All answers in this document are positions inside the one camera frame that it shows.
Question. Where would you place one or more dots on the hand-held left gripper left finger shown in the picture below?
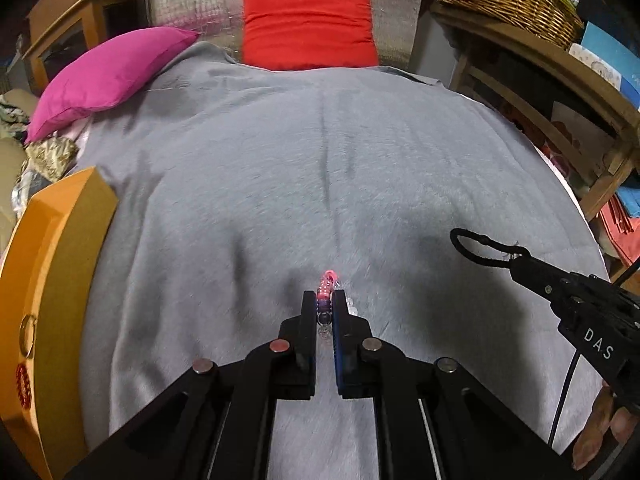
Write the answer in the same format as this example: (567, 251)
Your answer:
(305, 322)

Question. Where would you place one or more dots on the orange cardboard box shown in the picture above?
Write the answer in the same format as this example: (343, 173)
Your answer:
(65, 240)

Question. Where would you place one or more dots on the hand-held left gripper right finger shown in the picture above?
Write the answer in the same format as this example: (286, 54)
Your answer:
(341, 332)

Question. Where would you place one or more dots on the wooden furniture frame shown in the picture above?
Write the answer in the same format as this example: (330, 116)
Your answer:
(75, 25)

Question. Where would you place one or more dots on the magenta pillow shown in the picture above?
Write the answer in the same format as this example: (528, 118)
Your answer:
(115, 75)

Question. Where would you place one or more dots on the wooden shelf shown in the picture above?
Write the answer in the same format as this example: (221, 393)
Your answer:
(560, 75)

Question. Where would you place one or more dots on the metal bangle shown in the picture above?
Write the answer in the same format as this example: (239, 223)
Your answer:
(21, 332)

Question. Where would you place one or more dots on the person's right hand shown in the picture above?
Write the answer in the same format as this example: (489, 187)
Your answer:
(600, 425)

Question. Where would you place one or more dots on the floral patterned cloth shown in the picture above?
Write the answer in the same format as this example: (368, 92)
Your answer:
(45, 157)

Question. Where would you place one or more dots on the blue card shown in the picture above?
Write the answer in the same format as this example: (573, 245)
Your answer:
(607, 55)

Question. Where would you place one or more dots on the red pillow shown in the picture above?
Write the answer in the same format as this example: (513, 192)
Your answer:
(310, 25)

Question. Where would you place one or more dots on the grey blanket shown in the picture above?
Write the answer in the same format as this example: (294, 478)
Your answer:
(250, 160)

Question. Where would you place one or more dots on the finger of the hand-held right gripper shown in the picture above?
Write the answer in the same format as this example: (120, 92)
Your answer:
(542, 285)

